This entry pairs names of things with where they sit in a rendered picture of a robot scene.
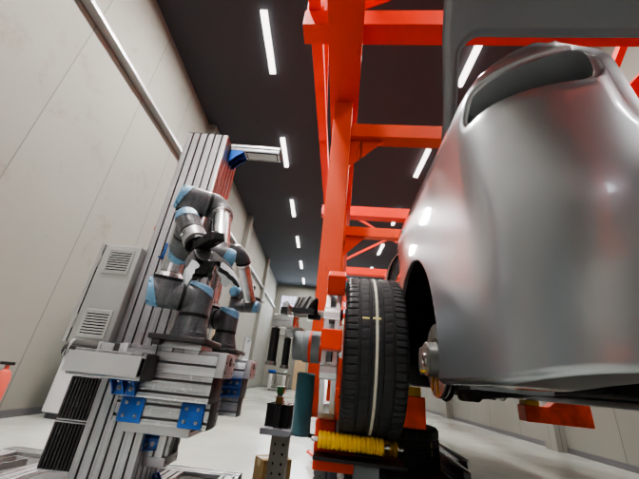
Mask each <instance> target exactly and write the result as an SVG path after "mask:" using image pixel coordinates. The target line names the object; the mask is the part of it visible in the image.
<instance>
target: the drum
mask: <svg viewBox="0 0 639 479"><path fill-rule="evenodd" d="M320 341H321V332H317V331H305V332H302V331H296V332H294V336H293V342H292V354H291V355H292V359H293V360H302V362H307V363H317V364H320V359H321V348H320ZM332 356H333V352H329V351H327V353H326V362H332Z"/></svg>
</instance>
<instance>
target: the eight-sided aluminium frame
mask: <svg viewBox="0 0 639 479"><path fill-rule="evenodd" d="M332 297H333V295H327V301H326V307H325V308H324V317H323V323H324V325H323V328H327V329H329V324H335V329H338V330H340V327H339V325H340V314H341V303H342V296H336V297H337V307H336V308H331V302H332ZM326 353H327V351H323V350H321V359H320V363H319V405H318V418H327V419H334V416H335V405H336V402H335V395H336V382H337V376H338V363H337V359H338V352H333V356H332V362H326ZM328 380H331V386H330V401H326V395H327V385H328Z"/></svg>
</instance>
